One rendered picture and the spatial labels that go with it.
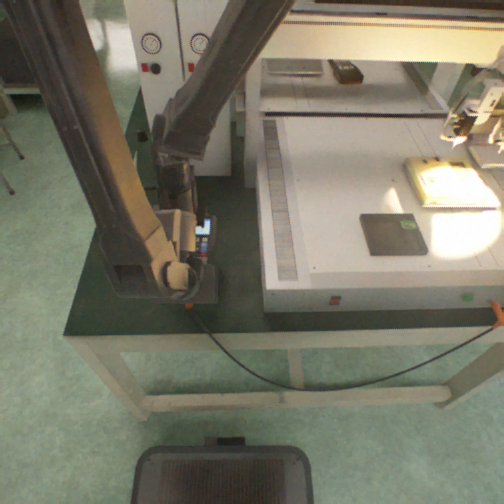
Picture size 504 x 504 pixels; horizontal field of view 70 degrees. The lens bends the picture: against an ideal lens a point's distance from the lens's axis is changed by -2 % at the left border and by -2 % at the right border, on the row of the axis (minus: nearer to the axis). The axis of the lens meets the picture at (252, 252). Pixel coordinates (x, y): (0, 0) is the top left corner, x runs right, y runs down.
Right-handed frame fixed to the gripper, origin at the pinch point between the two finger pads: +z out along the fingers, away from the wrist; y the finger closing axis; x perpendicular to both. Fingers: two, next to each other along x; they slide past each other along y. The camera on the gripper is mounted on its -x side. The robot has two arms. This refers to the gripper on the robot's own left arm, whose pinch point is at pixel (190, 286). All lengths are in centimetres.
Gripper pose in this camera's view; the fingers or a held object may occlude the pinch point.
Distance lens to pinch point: 71.8
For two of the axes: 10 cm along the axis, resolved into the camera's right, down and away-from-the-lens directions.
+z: -0.3, 1.5, 9.9
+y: -10.0, -0.1, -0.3
